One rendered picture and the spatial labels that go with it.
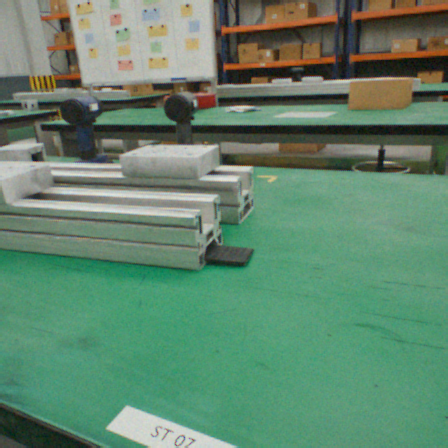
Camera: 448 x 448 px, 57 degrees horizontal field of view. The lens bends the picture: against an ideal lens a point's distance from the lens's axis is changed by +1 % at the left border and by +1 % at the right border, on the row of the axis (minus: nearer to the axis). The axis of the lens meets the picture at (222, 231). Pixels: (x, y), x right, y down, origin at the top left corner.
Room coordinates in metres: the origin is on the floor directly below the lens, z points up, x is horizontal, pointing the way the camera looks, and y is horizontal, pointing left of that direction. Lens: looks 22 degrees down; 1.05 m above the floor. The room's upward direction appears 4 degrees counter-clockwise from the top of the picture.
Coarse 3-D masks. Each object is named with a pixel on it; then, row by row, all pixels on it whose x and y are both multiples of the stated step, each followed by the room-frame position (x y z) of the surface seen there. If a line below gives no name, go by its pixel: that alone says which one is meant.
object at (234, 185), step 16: (64, 176) 0.83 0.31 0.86; (80, 176) 0.82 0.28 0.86; (96, 176) 0.81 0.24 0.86; (112, 176) 0.79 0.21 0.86; (208, 176) 0.74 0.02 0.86; (224, 176) 0.73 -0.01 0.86; (240, 176) 0.72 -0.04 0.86; (176, 192) 0.75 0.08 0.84; (192, 192) 0.73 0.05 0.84; (208, 192) 0.72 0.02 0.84; (224, 192) 0.71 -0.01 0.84; (240, 192) 0.72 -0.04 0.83; (224, 208) 0.71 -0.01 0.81; (240, 208) 0.71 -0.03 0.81
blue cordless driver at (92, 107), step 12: (84, 96) 1.11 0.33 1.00; (60, 108) 1.04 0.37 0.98; (72, 108) 1.03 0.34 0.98; (84, 108) 1.05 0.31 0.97; (96, 108) 1.11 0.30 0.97; (72, 120) 1.03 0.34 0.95; (84, 120) 1.06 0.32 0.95; (84, 132) 1.06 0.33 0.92; (84, 144) 1.06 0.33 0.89; (84, 156) 1.06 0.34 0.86; (96, 156) 1.09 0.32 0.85
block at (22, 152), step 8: (16, 144) 1.22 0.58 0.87; (24, 144) 1.21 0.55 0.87; (32, 144) 1.20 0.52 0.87; (40, 144) 1.20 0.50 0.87; (0, 152) 1.13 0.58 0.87; (8, 152) 1.13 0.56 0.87; (16, 152) 1.13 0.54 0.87; (24, 152) 1.12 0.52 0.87; (32, 152) 1.15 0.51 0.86; (40, 152) 1.20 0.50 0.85; (0, 160) 1.13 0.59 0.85; (8, 160) 1.13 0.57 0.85; (16, 160) 1.13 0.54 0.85; (24, 160) 1.12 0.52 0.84; (32, 160) 1.14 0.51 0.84; (40, 160) 1.20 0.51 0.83
